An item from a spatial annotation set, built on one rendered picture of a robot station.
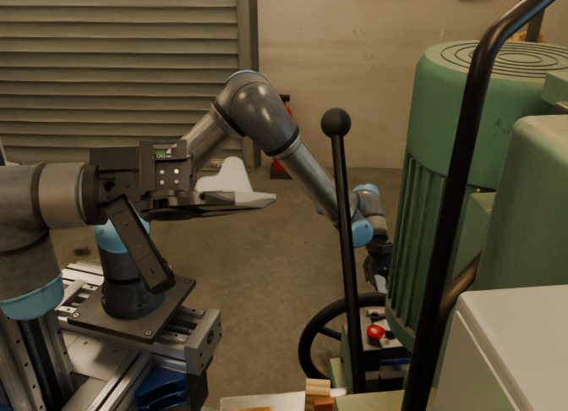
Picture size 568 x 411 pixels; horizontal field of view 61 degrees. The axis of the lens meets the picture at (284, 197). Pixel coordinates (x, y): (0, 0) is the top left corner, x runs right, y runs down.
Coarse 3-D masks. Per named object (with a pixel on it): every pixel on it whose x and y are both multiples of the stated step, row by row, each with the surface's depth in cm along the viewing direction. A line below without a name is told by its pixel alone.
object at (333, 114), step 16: (336, 112) 54; (336, 128) 54; (336, 144) 54; (336, 160) 54; (336, 176) 54; (336, 192) 53; (352, 240) 53; (352, 256) 52; (352, 272) 51; (352, 288) 51; (352, 304) 51; (352, 320) 51; (352, 336) 50; (352, 352) 50; (352, 368) 50; (352, 384) 50
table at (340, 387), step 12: (336, 360) 95; (336, 372) 92; (336, 384) 90; (252, 396) 84; (264, 396) 84; (276, 396) 84; (288, 396) 84; (300, 396) 84; (228, 408) 82; (240, 408) 82; (276, 408) 82; (288, 408) 82; (300, 408) 82
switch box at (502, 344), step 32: (512, 288) 19; (544, 288) 19; (480, 320) 18; (512, 320) 18; (544, 320) 18; (448, 352) 20; (480, 352) 17; (512, 352) 16; (544, 352) 16; (448, 384) 20; (480, 384) 17; (512, 384) 15; (544, 384) 15
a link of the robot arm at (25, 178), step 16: (0, 176) 52; (16, 176) 52; (32, 176) 53; (0, 192) 52; (16, 192) 52; (32, 192) 52; (0, 208) 52; (16, 208) 52; (32, 208) 52; (0, 224) 53; (16, 224) 53; (32, 224) 53; (0, 240) 53; (16, 240) 54; (32, 240) 56
